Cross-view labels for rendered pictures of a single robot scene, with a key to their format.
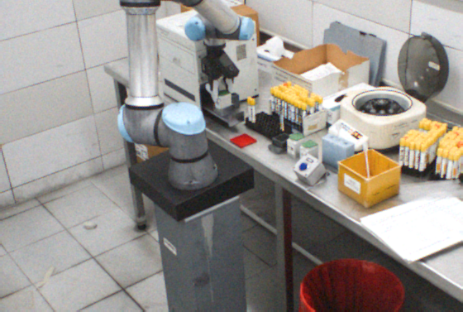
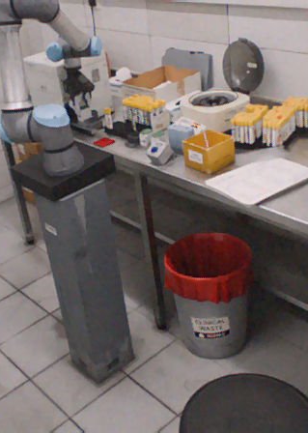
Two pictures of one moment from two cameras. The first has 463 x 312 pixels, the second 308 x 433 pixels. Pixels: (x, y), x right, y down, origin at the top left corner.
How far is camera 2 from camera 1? 0.29 m
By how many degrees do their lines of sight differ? 5
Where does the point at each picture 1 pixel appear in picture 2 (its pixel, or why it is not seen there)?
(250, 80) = (105, 100)
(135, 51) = (5, 64)
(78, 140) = not seen: outside the picture
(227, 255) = (99, 231)
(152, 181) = (30, 174)
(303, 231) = (163, 223)
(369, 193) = (210, 161)
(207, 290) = (86, 263)
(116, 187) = (7, 216)
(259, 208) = (125, 211)
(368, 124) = (204, 114)
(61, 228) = not seen: outside the picture
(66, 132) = not seen: outside the picture
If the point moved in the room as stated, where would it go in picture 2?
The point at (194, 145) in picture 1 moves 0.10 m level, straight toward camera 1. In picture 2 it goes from (62, 136) to (64, 147)
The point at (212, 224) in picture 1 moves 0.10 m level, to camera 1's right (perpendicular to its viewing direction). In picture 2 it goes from (84, 204) to (111, 199)
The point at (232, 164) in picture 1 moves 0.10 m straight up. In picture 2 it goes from (96, 154) to (91, 129)
